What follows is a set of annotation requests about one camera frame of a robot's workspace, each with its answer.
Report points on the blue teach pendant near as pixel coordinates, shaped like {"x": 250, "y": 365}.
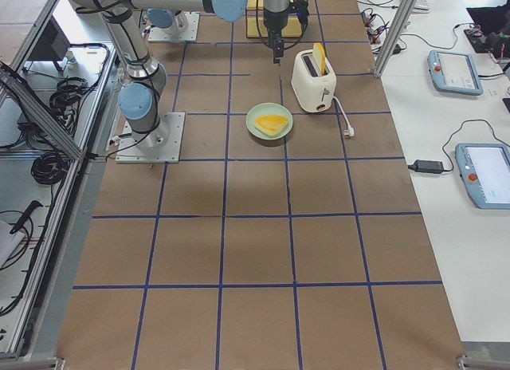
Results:
{"x": 484, "y": 170}

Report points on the orange-crusted toast slice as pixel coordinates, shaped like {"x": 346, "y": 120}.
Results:
{"x": 319, "y": 59}

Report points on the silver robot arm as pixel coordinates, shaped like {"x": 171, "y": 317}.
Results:
{"x": 139, "y": 100}
{"x": 226, "y": 10}

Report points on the black wire basket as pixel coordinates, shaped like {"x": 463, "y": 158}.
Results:
{"x": 290, "y": 17}

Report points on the aluminium frame post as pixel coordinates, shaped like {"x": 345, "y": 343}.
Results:
{"x": 404, "y": 10}

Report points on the blue teach pendant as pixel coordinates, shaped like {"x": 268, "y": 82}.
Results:
{"x": 484, "y": 170}
{"x": 454, "y": 73}

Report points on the light green round plate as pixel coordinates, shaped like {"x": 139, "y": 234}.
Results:
{"x": 268, "y": 109}

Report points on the blue teach pendant far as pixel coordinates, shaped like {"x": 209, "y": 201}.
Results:
{"x": 454, "y": 73}

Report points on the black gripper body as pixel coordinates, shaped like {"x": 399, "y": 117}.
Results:
{"x": 274, "y": 22}

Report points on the triangular orange bread piece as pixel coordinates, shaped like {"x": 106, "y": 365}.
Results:
{"x": 271, "y": 125}

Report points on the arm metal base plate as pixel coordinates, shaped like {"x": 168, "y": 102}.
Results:
{"x": 173, "y": 27}
{"x": 162, "y": 145}

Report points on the white two-slot toaster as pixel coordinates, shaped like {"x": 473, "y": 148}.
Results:
{"x": 313, "y": 91}

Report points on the black power adapter brick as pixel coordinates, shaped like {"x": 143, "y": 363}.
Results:
{"x": 427, "y": 166}

